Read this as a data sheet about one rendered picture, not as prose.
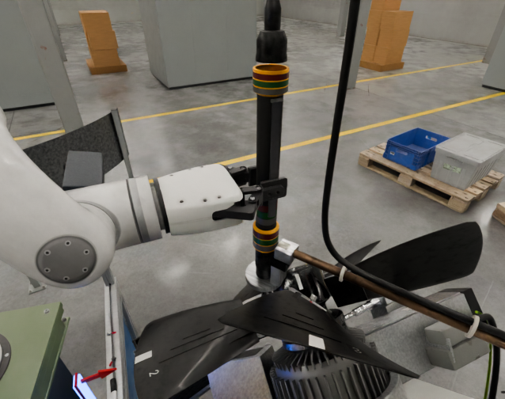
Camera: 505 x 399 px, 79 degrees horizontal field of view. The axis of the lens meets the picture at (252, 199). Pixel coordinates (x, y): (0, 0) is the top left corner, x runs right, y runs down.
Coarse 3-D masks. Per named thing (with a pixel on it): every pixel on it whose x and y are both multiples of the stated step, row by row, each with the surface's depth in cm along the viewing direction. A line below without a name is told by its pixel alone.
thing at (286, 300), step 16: (256, 304) 42; (272, 304) 44; (288, 304) 46; (304, 304) 49; (224, 320) 36; (240, 320) 36; (256, 320) 37; (272, 320) 38; (288, 320) 39; (304, 320) 40; (320, 320) 43; (272, 336) 33; (288, 336) 34; (304, 336) 35; (320, 336) 36; (336, 336) 38; (352, 336) 43; (336, 352) 32; (352, 352) 34; (368, 352) 36; (384, 368) 32; (400, 368) 34
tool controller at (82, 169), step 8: (72, 152) 109; (80, 152) 111; (88, 152) 112; (96, 152) 114; (72, 160) 105; (80, 160) 106; (88, 160) 107; (96, 160) 108; (64, 168) 108; (72, 168) 100; (80, 168) 101; (88, 168) 103; (96, 168) 104; (64, 176) 95; (72, 176) 96; (80, 176) 97; (88, 176) 98; (96, 176) 100; (64, 184) 91; (72, 184) 92; (80, 184) 93; (88, 184) 94; (96, 184) 95
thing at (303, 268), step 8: (304, 264) 72; (288, 272) 63; (296, 272) 62; (304, 272) 62; (312, 272) 63; (320, 272) 65; (288, 280) 62; (296, 280) 62; (304, 280) 62; (312, 280) 62; (320, 280) 64; (280, 288) 63; (288, 288) 62; (296, 288) 62; (304, 288) 62; (312, 288) 62; (320, 288) 63; (320, 296) 62; (328, 296) 64; (320, 304) 62; (336, 312) 64; (336, 320) 61; (344, 320) 63
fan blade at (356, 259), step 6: (366, 246) 85; (372, 246) 88; (354, 252) 82; (360, 252) 85; (366, 252) 89; (348, 258) 81; (354, 258) 84; (360, 258) 90; (336, 264) 77; (354, 264) 90; (348, 270) 89; (330, 294) 85
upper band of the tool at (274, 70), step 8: (264, 64) 38; (272, 64) 38; (280, 64) 38; (256, 72) 35; (264, 72) 35; (272, 72) 35; (280, 72) 35; (264, 88) 36; (272, 88) 36; (280, 88) 36; (264, 96) 37; (272, 96) 36
